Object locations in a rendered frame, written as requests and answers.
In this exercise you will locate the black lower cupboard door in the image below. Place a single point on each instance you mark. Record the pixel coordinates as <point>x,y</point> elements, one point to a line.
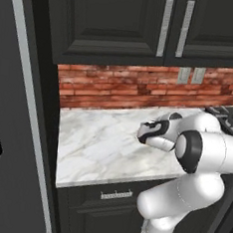
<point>105,229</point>

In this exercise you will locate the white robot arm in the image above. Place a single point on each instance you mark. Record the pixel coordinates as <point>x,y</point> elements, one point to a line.
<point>195,192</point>

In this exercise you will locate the black oven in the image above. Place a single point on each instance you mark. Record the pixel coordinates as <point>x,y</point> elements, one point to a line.
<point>228,211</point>

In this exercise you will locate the black drawer front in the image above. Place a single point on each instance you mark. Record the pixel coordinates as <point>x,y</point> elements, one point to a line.
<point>87,202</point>

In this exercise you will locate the dark grey fridge door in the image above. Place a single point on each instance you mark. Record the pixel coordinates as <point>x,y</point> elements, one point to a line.
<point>10,139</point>

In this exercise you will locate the black hob with grates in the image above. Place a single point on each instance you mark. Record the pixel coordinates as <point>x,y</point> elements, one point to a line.
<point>231,118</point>

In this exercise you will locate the narrow black upper cupboard door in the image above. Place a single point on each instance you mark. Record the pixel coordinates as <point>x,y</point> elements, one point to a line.
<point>222,28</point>

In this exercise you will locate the wide black upper cupboard door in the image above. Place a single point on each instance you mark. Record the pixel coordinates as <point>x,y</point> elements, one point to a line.
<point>110,21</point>

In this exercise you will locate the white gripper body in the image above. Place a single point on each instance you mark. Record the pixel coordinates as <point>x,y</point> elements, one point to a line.
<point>159,144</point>

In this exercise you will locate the grey wall outlet plate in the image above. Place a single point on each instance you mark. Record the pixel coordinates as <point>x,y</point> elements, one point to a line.
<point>198,75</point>
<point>184,75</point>

